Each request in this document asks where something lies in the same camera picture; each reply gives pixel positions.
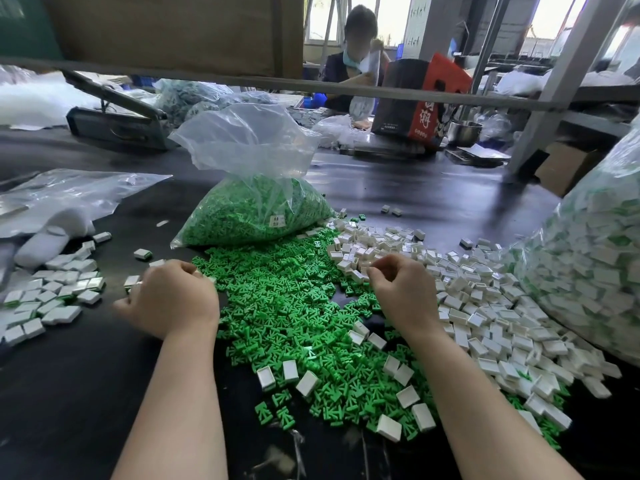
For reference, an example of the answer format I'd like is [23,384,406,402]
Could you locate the person's right hand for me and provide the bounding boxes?
[368,253,444,342]

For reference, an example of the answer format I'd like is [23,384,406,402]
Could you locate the person's left hand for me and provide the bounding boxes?
[113,259,221,342]

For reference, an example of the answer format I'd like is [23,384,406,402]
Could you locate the pile of green parts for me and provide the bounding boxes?
[190,227,566,451]

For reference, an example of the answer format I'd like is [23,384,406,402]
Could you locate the pile of white plastic caps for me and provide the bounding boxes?
[255,209,623,444]

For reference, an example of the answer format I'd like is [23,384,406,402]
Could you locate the pile of assembled white pieces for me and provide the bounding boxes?
[0,231,113,348]

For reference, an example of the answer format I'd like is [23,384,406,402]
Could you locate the person's left forearm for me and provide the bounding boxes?
[112,329,229,480]

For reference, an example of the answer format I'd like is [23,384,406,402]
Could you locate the person's right forearm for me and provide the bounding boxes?
[408,325,583,480]

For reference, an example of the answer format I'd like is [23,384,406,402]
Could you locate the bag of green clips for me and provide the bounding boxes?
[170,103,336,249]

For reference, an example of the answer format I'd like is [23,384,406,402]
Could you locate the clear bag of pale parts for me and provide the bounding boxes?
[155,79,306,126]

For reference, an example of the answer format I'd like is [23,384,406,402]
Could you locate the large bag of white caps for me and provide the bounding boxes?
[515,115,640,368]

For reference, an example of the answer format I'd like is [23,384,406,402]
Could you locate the empty clear plastic bag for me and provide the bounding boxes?
[0,169,172,271]

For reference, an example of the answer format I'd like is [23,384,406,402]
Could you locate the white paper sheets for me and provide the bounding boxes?
[447,143,511,168]

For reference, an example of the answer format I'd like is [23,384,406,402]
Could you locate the black table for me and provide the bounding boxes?
[0,93,640,480]

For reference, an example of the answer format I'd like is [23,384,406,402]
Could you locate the metal bowl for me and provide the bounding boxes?
[448,121,483,149]

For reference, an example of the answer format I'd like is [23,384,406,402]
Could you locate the crumpled white plastic bag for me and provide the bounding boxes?
[315,115,363,150]

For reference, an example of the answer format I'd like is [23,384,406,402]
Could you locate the black and red box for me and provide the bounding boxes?
[372,53,473,148]

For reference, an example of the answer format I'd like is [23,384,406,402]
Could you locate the cardboard box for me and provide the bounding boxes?
[535,143,603,198]

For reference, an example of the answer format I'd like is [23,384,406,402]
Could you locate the white plastic sheet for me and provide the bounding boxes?
[0,75,101,130]

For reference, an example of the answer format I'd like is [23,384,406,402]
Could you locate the white bags on shelf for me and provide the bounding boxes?
[495,69,633,98]

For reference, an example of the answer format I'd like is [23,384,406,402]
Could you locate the brown board panel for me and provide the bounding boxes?
[0,0,305,76]

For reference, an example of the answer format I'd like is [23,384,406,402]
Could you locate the grey metal shelf frame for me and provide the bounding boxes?
[0,0,640,178]

